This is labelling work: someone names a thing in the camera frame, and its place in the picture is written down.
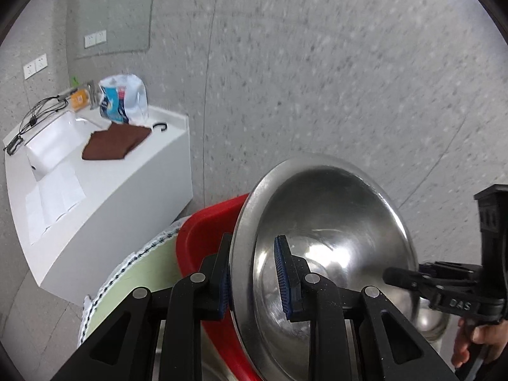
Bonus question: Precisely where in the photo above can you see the medium stainless steel bowl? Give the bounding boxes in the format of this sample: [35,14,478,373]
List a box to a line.
[415,298,450,342]

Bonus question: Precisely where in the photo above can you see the large stainless steel bowl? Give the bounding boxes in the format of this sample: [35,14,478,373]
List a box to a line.
[230,154,419,380]

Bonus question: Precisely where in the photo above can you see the person's right hand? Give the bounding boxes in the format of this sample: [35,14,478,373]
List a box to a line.
[451,317,507,368]

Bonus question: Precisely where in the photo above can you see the green checkered table mat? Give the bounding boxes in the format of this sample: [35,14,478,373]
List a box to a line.
[77,217,188,345]

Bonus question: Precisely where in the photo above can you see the red plastic basin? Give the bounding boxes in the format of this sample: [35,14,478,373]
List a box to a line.
[175,192,263,381]

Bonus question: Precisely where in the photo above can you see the white counter cabinet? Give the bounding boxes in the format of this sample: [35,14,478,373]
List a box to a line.
[4,107,193,304]

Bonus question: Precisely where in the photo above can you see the white paper sheets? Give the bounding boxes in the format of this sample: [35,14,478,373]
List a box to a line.
[25,162,85,245]

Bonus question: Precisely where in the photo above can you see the brown folded cloth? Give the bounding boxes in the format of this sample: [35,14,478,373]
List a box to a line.
[82,123,151,161]

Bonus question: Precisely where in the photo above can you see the black hook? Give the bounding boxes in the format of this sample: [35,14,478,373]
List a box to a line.
[152,122,168,132]

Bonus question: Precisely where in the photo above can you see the white blue plastic bag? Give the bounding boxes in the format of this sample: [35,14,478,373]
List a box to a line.
[98,74,149,126]

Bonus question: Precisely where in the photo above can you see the orange bottle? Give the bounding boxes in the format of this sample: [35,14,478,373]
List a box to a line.
[68,89,90,112]

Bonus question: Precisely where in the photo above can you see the black cable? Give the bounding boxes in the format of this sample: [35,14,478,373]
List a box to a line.
[4,94,72,157]

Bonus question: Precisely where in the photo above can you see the white wall socket pair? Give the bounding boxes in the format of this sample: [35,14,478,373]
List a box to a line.
[23,53,48,80]

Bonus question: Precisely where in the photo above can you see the upper white wall socket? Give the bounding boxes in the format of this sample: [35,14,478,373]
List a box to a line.
[84,30,107,49]

